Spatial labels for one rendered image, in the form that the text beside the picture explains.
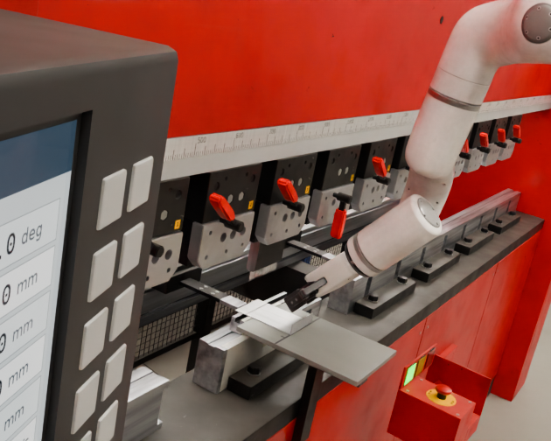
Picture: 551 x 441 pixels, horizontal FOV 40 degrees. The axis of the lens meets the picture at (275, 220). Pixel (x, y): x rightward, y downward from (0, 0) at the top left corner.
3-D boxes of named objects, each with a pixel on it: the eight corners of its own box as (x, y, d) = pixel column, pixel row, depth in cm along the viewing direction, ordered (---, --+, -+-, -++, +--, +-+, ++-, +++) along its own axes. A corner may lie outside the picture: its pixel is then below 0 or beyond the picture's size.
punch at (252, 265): (252, 282, 147) (261, 236, 144) (244, 278, 148) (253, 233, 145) (279, 270, 155) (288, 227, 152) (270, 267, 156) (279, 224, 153)
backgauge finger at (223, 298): (223, 322, 149) (227, 298, 148) (125, 276, 161) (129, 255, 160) (256, 306, 159) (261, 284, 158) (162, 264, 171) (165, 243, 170)
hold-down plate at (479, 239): (468, 255, 259) (470, 248, 258) (453, 250, 261) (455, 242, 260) (492, 239, 284) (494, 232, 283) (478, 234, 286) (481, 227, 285)
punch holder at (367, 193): (357, 213, 172) (373, 143, 167) (324, 201, 175) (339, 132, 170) (383, 203, 184) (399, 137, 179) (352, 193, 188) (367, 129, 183)
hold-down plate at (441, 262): (427, 283, 225) (428, 274, 224) (410, 276, 228) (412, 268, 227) (458, 262, 250) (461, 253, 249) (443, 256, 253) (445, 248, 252)
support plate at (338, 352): (356, 387, 134) (358, 381, 133) (235, 331, 146) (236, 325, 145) (395, 355, 149) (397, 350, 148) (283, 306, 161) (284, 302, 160)
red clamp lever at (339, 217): (339, 241, 157) (349, 196, 155) (322, 234, 159) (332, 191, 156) (343, 239, 159) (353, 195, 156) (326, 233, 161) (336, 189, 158)
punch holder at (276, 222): (262, 247, 138) (279, 160, 133) (225, 232, 142) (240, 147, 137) (303, 233, 151) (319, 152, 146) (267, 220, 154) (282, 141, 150)
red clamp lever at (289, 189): (292, 178, 131) (306, 206, 139) (273, 172, 133) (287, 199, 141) (287, 187, 130) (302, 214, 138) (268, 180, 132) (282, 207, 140)
